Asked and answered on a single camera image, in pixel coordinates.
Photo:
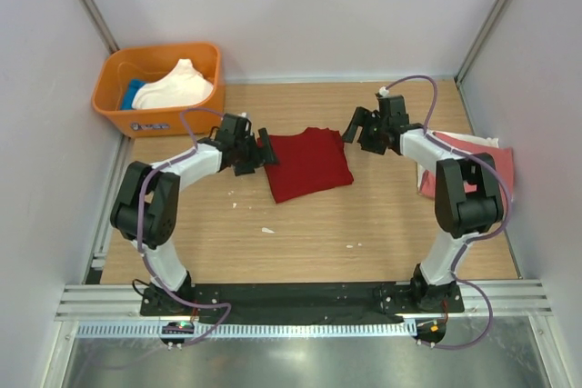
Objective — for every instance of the dark red t shirt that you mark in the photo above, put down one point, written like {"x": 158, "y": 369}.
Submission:
{"x": 309, "y": 162}

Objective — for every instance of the pink t shirt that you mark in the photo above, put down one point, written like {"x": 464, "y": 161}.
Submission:
{"x": 504, "y": 164}

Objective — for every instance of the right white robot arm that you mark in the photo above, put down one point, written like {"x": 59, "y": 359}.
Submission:
{"x": 467, "y": 202}

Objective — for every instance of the right aluminium frame post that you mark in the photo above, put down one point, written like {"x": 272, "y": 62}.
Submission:
{"x": 491, "y": 21}

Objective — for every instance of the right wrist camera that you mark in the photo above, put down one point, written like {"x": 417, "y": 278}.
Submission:
{"x": 383, "y": 92}

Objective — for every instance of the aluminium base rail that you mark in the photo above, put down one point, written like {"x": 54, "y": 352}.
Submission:
{"x": 514, "y": 297}

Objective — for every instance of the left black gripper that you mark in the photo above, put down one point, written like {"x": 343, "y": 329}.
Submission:
{"x": 247, "y": 167}

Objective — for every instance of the slotted cable duct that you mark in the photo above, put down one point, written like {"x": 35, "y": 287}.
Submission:
{"x": 166, "y": 329}

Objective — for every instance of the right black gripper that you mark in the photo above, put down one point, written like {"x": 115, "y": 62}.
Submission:
{"x": 359, "y": 120}

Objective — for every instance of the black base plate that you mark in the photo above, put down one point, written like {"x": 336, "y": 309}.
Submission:
{"x": 306, "y": 304}

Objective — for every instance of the white t shirt in bin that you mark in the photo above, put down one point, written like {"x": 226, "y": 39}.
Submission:
{"x": 182, "y": 86}

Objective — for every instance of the white t shirt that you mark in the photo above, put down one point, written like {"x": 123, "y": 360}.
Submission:
{"x": 182, "y": 86}
{"x": 464, "y": 140}

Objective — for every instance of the orange plastic bin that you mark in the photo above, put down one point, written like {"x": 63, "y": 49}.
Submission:
{"x": 151, "y": 63}

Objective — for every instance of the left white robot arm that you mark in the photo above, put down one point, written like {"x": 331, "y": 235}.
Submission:
{"x": 146, "y": 205}

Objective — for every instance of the blue t shirt in bin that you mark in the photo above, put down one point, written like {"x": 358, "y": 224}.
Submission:
{"x": 129, "y": 95}

